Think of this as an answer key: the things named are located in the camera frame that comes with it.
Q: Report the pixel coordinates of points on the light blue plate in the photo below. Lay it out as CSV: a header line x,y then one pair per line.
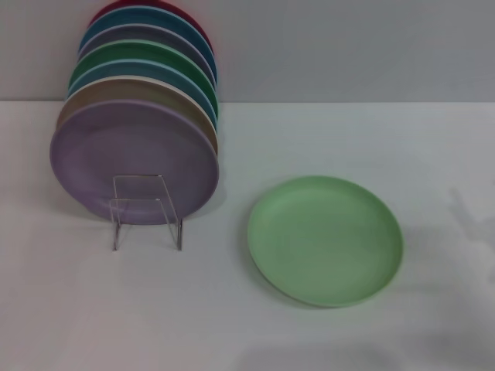
x,y
135,69

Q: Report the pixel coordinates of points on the beige plate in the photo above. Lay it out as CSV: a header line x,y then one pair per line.
x,y
116,90

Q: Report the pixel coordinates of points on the light green plate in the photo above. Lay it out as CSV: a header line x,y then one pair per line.
x,y
325,243

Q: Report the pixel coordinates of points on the lilac plate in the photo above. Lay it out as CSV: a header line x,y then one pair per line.
x,y
127,147

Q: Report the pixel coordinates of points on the clear acrylic plate rack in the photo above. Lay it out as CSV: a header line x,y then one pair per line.
x,y
170,216

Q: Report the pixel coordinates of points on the grey purple plate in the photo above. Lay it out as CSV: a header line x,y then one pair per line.
x,y
154,33

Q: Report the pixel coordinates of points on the red plate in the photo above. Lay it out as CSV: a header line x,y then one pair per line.
x,y
101,9

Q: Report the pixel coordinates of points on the dark green plate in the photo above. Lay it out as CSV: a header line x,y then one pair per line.
x,y
147,50

